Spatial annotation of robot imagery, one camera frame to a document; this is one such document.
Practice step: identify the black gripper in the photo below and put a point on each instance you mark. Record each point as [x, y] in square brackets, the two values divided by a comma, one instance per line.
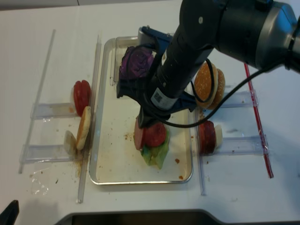
[156, 104]

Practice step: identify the single meat patty slice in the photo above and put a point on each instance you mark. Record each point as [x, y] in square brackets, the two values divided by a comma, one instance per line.
[138, 136]

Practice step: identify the sliced meat patties stack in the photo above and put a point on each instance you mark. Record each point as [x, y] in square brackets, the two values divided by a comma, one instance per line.
[207, 137]

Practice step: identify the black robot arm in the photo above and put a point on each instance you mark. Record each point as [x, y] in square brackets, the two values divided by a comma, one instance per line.
[264, 34]

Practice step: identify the tomato slice on tray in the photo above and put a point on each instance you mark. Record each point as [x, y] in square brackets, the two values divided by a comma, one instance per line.
[155, 135]

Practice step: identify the lettuce leaf on tray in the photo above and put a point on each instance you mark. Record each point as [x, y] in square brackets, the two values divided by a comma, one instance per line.
[155, 156]

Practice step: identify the bread slice left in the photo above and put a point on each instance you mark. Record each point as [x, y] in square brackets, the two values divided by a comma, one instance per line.
[83, 129]

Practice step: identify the tomato slices left stack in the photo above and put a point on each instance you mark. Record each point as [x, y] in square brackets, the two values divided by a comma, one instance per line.
[81, 96]

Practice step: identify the metal baking tray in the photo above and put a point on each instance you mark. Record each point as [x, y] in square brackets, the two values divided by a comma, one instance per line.
[114, 158]

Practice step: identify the purple cabbage leaves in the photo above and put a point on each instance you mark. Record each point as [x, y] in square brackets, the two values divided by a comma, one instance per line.
[135, 63]

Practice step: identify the sesame burger bun top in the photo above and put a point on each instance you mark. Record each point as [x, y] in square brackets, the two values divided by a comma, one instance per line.
[202, 85]

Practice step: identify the white pusher block right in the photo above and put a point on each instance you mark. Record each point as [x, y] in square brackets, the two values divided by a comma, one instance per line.
[218, 135]

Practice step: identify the white pusher block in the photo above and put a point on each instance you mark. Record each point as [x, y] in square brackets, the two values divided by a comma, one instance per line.
[70, 143]
[218, 135]

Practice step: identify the white pusher block left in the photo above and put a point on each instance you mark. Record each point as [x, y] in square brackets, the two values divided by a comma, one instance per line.
[70, 143]

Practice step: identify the clear plastic container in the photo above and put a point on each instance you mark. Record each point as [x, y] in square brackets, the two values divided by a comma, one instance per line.
[119, 47]

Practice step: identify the clear track upper left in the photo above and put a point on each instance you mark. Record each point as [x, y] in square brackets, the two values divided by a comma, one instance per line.
[53, 111]

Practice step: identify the clear track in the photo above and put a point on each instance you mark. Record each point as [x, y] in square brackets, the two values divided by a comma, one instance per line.
[252, 145]
[241, 99]
[47, 153]
[53, 111]

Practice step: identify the burger bun bottom half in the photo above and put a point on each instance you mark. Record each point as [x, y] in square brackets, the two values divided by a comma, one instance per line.
[220, 90]

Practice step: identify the clear track upper right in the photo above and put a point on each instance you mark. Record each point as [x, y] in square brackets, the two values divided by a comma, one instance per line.
[241, 99]

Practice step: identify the clear track lower right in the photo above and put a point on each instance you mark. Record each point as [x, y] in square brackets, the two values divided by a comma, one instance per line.
[252, 145]

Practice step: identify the clear strip far left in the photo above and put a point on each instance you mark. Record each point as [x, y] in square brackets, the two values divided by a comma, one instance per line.
[37, 100]

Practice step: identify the clear track lower left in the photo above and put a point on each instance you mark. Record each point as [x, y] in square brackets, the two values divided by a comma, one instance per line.
[47, 153]

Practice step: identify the red plastic strip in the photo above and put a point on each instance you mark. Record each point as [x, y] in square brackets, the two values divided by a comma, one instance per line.
[257, 117]

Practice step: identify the black gripper tip lower left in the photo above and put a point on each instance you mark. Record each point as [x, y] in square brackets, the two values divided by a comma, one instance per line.
[10, 213]

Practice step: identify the clear rail right of tray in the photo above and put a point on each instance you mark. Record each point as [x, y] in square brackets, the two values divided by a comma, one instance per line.
[198, 160]

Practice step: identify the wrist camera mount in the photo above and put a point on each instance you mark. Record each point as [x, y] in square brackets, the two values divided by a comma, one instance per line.
[149, 36]

